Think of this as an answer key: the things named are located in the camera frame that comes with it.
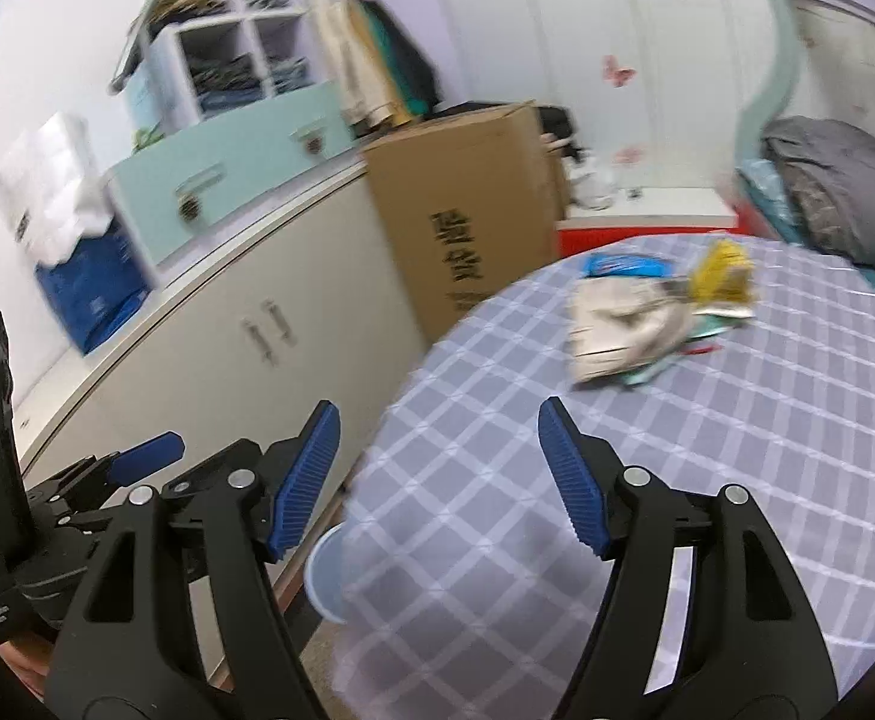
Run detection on blue tissue pack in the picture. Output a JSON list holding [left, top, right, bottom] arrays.
[[34, 217, 157, 356]]

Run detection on light blue plastic bin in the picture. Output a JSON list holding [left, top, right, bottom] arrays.
[[306, 525, 352, 623]]

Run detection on yellow hanging garment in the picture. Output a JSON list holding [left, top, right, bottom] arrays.
[[354, 15, 408, 128]]

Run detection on white paper bag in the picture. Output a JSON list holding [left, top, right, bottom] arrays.
[[0, 112, 119, 267]]

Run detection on green hanging garment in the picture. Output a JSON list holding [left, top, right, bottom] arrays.
[[362, 0, 417, 117]]

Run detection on grey checked tablecloth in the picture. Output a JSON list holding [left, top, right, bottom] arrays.
[[328, 232, 875, 720]]

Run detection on folded blue clothes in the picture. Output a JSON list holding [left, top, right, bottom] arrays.
[[264, 52, 311, 95]]

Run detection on black hanging jacket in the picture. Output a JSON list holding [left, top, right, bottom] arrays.
[[381, 4, 442, 117]]

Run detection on tall cardboard box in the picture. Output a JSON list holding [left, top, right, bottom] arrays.
[[362, 101, 569, 346]]

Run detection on folded dark clothes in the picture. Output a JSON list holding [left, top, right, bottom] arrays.
[[186, 52, 262, 113]]

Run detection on large teal drawer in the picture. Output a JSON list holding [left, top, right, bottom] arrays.
[[105, 116, 288, 271]]

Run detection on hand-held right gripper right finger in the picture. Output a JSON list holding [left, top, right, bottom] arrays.
[[538, 396, 839, 720]]

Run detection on brown clothes pile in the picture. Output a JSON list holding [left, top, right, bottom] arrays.
[[141, 0, 228, 38]]

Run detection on black clothes heap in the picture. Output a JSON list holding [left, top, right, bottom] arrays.
[[538, 106, 581, 158]]

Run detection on blue snack packet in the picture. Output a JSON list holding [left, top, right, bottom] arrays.
[[583, 253, 674, 280]]

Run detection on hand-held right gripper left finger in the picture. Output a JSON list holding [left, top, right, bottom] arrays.
[[46, 399, 343, 720]]

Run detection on white knotted plastic bag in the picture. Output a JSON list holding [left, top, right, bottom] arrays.
[[572, 154, 618, 209]]

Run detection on white wardrobe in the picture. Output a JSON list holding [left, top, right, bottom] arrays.
[[437, 0, 783, 203]]

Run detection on light blue paper sign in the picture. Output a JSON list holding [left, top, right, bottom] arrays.
[[124, 52, 178, 130]]

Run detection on small teal drawer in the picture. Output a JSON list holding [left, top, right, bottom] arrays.
[[276, 81, 357, 166]]

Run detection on red white low cabinet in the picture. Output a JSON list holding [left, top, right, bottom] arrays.
[[555, 186, 742, 260]]

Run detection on grey quilt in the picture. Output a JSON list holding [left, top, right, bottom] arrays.
[[761, 116, 875, 275]]

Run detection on teal white wrapper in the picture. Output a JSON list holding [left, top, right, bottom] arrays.
[[621, 307, 754, 389]]

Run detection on beige paper bag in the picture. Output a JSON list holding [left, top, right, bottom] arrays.
[[568, 281, 700, 383]]

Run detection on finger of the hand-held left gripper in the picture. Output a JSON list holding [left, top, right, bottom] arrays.
[[28, 431, 185, 511], [161, 438, 264, 500]]

